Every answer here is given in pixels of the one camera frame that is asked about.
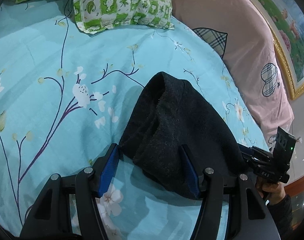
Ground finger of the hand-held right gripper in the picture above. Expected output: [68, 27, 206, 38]
[237, 143, 272, 167]

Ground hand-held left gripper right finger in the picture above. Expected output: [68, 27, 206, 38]
[179, 144, 282, 240]

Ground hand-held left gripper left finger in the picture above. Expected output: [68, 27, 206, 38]
[19, 143, 122, 240]

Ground black pants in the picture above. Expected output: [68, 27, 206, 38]
[119, 71, 250, 200]

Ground person's right hand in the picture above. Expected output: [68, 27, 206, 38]
[255, 177, 287, 206]

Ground pink pillow with plaid hearts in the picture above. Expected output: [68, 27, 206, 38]
[171, 0, 295, 146]

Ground gold framed flower picture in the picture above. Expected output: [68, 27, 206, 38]
[238, 0, 304, 101]

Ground teal floral bed sheet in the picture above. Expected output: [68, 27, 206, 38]
[0, 0, 270, 240]

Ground green checked pillow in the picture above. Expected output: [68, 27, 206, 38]
[73, 0, 175, 34]

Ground brown wooden bed frame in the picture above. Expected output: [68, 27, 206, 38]
[284, 172, 304, 193]

